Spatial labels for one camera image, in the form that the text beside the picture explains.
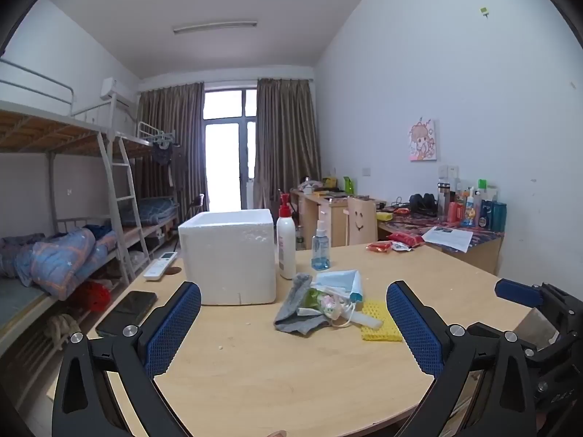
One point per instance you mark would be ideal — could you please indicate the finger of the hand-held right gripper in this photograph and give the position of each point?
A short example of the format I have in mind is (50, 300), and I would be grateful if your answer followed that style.
(517, 292)

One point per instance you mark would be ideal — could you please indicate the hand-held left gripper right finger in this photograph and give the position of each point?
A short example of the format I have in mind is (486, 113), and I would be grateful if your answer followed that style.
(414, 327)

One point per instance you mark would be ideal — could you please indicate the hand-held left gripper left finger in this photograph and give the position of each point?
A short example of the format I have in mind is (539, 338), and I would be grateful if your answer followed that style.
(175, 327)

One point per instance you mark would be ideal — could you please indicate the yellow waffle sponge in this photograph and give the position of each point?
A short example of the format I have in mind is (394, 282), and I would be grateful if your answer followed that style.
(387, 330)

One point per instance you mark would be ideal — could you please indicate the white foam box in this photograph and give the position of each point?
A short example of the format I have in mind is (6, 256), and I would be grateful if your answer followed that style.
(227, 259)

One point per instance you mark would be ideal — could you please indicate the green pink plastic packet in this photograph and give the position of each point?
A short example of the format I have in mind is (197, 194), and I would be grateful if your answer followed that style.
(328, 302)

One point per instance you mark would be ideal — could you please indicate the grey sock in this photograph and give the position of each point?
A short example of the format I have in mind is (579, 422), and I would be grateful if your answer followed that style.
(294, 309)

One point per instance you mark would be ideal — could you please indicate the black smartphone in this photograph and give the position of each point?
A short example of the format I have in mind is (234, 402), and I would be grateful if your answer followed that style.
(125, 314)

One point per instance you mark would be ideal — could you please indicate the desk with patterned cover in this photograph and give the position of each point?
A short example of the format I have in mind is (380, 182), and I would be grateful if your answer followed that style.
(483, 250)

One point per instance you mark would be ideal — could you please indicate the white remote control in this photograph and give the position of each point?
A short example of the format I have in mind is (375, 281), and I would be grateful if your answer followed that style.
(159, 267)

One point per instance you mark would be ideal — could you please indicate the white red snack packet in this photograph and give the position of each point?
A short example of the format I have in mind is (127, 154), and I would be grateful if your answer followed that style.
(401, 246)

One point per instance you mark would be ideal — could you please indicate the printed paper sheet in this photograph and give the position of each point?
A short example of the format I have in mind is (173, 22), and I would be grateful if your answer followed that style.
(448, 237)

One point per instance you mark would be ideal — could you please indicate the small red snack packet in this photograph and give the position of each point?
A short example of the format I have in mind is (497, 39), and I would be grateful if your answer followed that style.
(379, 246)

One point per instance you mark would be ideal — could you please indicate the large red snack packet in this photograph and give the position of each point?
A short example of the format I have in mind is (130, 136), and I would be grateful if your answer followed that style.
(406, 238)

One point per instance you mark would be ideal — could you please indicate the red mesh bag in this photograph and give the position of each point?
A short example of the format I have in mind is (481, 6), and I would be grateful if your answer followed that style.
(91, 296)

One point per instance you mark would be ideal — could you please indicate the cluster of toiletry bottles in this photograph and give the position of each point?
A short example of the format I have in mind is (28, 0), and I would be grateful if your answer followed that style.
(473, 209)

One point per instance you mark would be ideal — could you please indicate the yellow packet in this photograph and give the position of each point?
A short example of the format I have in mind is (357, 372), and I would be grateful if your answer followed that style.
(385, 215)

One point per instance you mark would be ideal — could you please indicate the wooden chair with smiley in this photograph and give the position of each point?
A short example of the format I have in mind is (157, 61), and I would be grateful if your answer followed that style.
(362, 223)

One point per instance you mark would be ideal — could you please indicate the blue checked bedding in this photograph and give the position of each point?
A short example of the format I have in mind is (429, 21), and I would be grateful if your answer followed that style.
(152, 211)

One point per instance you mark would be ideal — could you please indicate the clear blue spray bottle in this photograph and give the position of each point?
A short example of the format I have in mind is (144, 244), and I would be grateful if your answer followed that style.
(320, 255)

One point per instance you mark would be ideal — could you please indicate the black headphones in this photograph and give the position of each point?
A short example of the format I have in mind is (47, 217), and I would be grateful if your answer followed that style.
(422, 202)

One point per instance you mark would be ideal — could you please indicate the black folding chair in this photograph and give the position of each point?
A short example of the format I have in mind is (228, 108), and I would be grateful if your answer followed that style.
(196, 200)

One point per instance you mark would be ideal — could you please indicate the white spray bottle red top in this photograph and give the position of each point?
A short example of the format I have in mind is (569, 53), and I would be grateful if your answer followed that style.
(287, 250)

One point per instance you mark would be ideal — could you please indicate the white bunk bed ladder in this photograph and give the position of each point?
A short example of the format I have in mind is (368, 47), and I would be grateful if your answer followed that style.
(125, 200)

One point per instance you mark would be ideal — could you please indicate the blue orange quilt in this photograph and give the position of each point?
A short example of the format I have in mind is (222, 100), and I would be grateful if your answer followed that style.
(59, 255)

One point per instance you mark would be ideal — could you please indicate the wooden desk with drawers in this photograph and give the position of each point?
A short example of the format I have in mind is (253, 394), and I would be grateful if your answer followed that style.
(314, 214)

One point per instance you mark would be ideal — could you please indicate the green bag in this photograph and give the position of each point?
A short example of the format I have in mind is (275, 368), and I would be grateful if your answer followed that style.
(349, 185)

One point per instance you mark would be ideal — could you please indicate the yellow box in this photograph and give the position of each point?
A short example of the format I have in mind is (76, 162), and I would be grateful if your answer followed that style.
(330, 182)

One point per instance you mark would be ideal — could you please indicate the dark hanging clothes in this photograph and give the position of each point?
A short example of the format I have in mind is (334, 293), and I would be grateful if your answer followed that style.
(161, 154)

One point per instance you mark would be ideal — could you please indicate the glass balcony door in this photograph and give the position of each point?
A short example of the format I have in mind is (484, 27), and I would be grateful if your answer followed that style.
(223, 159)

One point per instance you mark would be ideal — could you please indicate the brown curtain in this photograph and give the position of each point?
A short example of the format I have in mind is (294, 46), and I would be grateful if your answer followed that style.
(168, 145)
(287, 145)

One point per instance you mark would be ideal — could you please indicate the white metal bunk bed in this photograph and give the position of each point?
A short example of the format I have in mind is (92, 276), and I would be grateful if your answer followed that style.
(45, 132)
(150, 139)

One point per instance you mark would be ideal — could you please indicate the white air conditioner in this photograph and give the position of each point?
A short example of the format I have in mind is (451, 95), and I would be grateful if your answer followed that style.
(111, 91)

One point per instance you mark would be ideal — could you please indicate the ceiling tube light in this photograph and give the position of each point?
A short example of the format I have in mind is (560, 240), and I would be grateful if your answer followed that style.
(214, 27)

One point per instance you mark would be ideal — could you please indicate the white wall socket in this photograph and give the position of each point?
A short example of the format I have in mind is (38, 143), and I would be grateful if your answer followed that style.
(448, 171)

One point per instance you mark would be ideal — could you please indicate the pink cartoon wall poster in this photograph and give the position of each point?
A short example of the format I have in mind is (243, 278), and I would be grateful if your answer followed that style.
(422, 140)

